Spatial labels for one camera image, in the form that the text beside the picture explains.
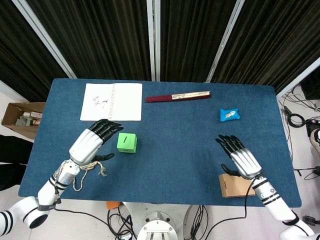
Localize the blue table mat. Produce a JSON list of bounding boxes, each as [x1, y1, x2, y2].
[[17, 78, 302, 208]]

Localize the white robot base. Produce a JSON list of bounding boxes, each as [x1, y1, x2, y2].
[[122, 201, 193, 240]]

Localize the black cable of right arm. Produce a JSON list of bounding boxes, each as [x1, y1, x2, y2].
[[205, 176, 260, 240]]

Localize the black cable bundle on floor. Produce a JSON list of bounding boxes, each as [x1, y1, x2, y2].
[[106, 204, 138, 240]]

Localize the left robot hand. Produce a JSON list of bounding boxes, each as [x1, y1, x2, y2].
[[68, 118, 125, 166]]

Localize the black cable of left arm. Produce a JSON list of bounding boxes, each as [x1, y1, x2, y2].
[[51, 184, 118, 240]]

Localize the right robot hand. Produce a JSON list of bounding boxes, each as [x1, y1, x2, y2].
[[215, 134, 263, 180]]

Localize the blue snack packet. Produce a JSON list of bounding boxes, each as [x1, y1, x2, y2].
[[219, 107, 242, 123]]

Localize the beige braided rope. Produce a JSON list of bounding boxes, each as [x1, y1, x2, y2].
[[72, 161, 109, 192]]

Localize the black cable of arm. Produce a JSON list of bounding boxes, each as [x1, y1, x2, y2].
[[205, 176, 260, 240], [51, 184, 118, 240]]

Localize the green cube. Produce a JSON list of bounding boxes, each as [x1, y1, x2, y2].
[[116, 132, 138, 154]]

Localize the small brown cardboard box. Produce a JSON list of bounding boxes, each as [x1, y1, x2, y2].
[[218, 173, 256, 199]]

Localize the open cardboard box with items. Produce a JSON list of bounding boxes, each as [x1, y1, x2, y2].
[[1, 101, 47, 140]]

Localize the black coiled floor cables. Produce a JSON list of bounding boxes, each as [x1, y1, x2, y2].
[[281, 83, 320, 181]]

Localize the dark red folded fan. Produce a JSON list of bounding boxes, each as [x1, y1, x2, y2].
[[145, 90, 212, 104]]

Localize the open white notebook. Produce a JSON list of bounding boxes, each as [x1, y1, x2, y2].
[[79, 83, 143, 122]]

